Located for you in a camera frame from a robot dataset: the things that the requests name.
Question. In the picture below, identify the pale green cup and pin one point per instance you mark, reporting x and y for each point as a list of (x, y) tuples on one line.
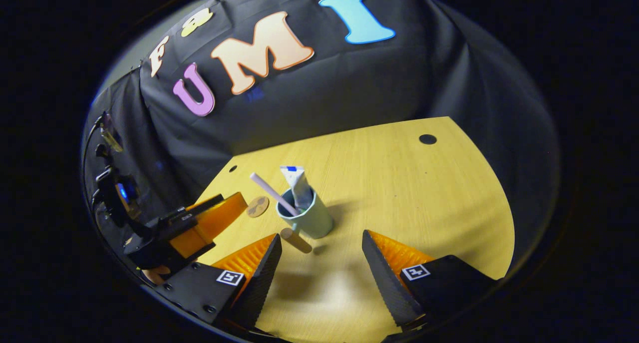
[(312, 218)]

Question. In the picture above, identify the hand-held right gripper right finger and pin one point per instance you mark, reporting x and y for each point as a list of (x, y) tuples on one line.
[(387, 283)]

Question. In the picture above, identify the white toothpaste tube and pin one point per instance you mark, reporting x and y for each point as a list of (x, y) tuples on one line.
[(298, 185)]

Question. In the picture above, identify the wooden desktop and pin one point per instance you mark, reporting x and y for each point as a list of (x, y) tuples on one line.
[(424, 193)]

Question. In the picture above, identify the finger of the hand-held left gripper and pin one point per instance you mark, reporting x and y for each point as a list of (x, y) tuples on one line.
[(214, 223)]

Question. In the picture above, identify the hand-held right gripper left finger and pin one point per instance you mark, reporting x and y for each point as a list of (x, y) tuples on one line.
[(262, 283)]

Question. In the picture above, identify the round brown coaster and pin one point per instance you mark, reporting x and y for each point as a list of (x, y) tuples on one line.
[(257, 206)]

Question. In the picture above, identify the pale pink toothbrush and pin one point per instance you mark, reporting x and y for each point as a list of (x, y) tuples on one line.
[(272, 192)]

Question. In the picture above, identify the dark equipment stand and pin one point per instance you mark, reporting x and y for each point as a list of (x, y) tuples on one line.
[(112, 183)]

